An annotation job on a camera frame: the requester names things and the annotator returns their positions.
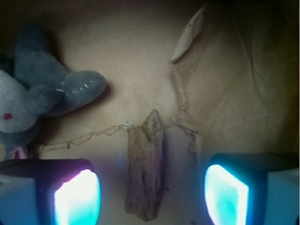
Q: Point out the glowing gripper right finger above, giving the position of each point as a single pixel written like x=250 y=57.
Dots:
x=253 y=189

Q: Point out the brown wood chip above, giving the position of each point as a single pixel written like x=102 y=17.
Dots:
x=145 y=186

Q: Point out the grey plush mouse toy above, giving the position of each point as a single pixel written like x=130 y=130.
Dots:
x=34 y=84

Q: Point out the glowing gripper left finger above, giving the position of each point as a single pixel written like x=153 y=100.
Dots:
x=49 y=192

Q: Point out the brown paper bag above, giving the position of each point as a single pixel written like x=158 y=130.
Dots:
x=224 y=77

